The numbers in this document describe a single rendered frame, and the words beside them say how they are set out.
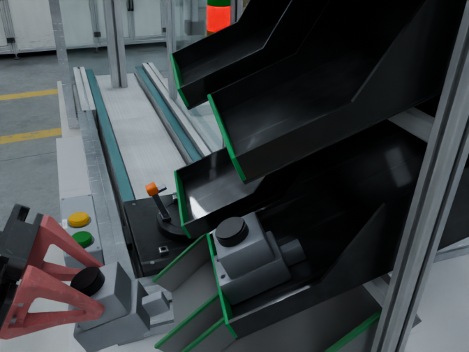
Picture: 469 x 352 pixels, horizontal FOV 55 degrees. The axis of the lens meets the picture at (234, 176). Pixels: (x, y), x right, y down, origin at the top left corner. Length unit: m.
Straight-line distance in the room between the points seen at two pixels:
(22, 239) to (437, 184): 0.32
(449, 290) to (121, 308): 0.77
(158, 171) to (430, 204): 0.96
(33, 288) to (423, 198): 0.30
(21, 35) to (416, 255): 5.83
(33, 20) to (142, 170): 4.89
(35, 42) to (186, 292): 5.50
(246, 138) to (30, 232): 0.20
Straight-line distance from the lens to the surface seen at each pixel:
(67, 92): 1.63
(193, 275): 0.72
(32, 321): 0.42
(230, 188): 0.56
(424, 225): 0.35
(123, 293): 0.43
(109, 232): 0.95
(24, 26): 6.03
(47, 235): 0.44
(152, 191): 0.85
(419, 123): 0.35
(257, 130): 0.37
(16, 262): 0.39
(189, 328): 0.62
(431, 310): 0.99
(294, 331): 0.55
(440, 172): 0.33
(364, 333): 0.46
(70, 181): 1.34
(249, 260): 0.41
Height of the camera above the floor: 1.51
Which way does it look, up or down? 30 degrees down
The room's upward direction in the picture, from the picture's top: 2 degrees clockwise
